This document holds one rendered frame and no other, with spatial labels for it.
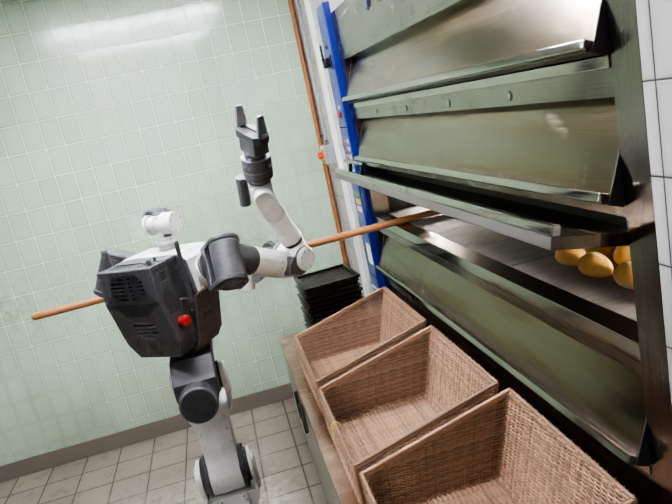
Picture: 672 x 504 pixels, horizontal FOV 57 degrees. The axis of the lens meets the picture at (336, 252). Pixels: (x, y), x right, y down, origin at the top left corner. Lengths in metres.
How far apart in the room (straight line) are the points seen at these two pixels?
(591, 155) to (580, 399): 0.57
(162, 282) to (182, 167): 1.92
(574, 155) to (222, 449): 1.44
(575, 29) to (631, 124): 0.20
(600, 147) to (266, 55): 2.70
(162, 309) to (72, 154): 2.05
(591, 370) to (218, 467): 1.23
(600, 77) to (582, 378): 0.67
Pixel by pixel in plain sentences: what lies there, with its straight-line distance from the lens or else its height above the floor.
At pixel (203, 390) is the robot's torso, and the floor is 1.01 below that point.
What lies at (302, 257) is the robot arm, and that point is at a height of 1.27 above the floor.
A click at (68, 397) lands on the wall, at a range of 4.04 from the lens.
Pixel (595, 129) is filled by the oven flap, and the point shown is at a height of 1.57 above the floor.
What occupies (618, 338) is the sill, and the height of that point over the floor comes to 1.17.
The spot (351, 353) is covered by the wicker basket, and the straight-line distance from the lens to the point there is 2.92.
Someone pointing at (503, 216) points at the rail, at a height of 1.43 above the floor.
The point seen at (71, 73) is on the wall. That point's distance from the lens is 3.72.
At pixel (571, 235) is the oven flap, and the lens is 1.15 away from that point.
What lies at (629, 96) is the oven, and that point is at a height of 1.63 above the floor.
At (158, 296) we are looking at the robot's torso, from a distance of 1.77.
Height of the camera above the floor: 1.72
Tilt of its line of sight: 13 degrees down
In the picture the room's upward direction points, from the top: 12 degrees counter-clockwise
